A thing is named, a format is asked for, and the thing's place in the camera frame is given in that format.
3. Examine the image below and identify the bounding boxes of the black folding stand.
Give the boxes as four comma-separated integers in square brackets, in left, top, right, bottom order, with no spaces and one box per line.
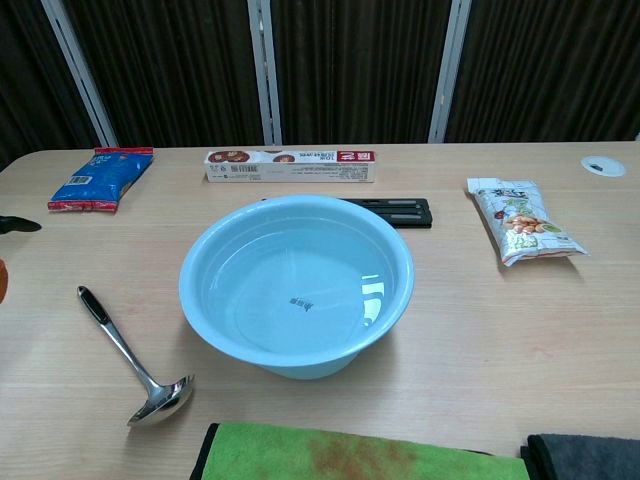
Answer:
[259,197,432,230]

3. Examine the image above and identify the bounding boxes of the white peanut snack bag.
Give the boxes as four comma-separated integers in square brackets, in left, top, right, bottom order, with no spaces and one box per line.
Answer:
[466,177,590,269]

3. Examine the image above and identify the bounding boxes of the long white red foil box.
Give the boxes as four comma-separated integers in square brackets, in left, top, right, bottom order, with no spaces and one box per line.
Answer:
[203,148,377,185]

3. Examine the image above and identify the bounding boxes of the white cable grommet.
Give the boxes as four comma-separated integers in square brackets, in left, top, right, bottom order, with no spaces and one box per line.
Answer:
[579,155,627,178]

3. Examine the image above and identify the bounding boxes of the dark partition panel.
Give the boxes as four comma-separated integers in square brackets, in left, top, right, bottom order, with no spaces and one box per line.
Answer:
[0,0,109,169]
[269,0,456,146]
[444,0,640,145]
[62,0,274,149]

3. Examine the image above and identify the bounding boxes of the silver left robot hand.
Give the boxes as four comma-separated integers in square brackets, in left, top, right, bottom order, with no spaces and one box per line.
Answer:
[0,213,43,304]

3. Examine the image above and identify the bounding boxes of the blue snack bag red edges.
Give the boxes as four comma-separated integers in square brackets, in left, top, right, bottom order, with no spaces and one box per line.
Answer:
[47,146,155,214]

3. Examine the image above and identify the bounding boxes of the grey partition post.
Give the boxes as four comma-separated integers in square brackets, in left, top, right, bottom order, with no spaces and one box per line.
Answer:
[39,0,120,149]
[246,0,284,146]
[428,0,475,145]

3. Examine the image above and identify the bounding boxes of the metal ladle with black handle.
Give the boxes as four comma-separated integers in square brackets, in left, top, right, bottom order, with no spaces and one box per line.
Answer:
[76,285,196,428]

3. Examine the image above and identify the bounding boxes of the light blue bowl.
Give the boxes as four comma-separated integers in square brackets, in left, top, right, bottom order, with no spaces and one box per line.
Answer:
[178,194,416,381]

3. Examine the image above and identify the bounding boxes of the green stained cloth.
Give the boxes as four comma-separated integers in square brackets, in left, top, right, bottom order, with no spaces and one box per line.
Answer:
[192,422,531,480]

